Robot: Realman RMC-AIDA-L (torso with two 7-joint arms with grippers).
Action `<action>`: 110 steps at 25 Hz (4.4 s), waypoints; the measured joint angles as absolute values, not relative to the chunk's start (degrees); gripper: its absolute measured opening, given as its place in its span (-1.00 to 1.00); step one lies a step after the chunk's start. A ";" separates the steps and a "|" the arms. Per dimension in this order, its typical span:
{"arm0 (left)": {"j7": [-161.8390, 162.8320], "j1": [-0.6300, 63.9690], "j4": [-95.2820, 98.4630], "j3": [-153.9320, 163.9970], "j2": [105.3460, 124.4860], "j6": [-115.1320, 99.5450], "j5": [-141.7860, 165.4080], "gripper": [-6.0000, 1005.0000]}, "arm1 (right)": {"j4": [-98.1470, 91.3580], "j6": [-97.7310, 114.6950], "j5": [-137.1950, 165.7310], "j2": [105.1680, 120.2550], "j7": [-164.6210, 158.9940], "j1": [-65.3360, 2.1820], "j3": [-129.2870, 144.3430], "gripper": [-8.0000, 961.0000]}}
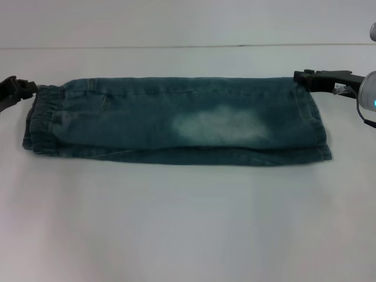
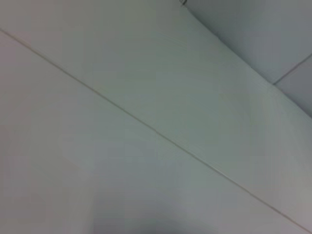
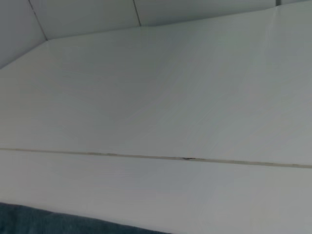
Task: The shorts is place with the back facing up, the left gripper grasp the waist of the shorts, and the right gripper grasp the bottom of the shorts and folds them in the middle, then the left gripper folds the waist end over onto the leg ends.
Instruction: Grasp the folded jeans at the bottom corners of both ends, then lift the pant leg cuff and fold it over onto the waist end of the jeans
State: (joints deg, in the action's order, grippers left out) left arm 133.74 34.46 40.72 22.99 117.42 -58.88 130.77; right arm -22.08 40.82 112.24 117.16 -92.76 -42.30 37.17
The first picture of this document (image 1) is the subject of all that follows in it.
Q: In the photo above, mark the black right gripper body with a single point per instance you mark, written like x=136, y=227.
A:
x=335, y=80

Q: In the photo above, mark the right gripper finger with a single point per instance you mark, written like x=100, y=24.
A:
x=304, y=77

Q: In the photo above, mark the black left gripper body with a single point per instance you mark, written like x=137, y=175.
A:
x=7, y=94

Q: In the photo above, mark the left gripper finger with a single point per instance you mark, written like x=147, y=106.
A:
x=28, y=87

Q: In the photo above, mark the blue denim shorts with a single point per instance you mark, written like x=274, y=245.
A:
x=147, y=117

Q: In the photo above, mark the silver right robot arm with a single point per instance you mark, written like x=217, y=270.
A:
x=368, y=94

